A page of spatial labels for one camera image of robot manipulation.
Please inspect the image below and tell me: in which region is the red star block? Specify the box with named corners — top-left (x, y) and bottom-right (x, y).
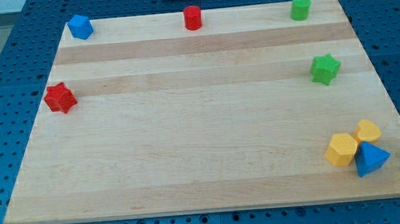
top-left (43, 82), bottom-right (77, 113)

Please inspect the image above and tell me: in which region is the wooden board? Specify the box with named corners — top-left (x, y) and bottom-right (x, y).
top-left (4, 0), bottom-right (400, 224)

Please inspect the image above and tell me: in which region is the yellow hexagon block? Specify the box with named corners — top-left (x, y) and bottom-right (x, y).
top-left (325, 133), bottom-right (359, 167)

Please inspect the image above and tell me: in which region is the green cylinder block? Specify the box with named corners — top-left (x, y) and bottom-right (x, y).
top-left (290, 0), bottom-right (312, 21)

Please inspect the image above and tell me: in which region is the blue cube block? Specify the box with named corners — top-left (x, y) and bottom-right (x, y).
top-left (68, 15), bottom-right (94, 39)

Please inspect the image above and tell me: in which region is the red cylinder block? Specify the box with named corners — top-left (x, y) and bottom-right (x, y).
top-left (183, 5), bottom-right (202, 31)

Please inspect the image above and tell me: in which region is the green star block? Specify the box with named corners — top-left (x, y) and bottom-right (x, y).
top-left (310, 54), bottom-right (342, 85)

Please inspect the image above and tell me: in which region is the yellow heart block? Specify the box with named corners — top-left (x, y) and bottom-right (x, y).
top-left (353, 119), bottom-right (382, 143)

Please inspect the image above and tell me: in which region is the blue triangle block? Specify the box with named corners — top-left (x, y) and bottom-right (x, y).
top-left (355, 142), bottom-right (391, 177)

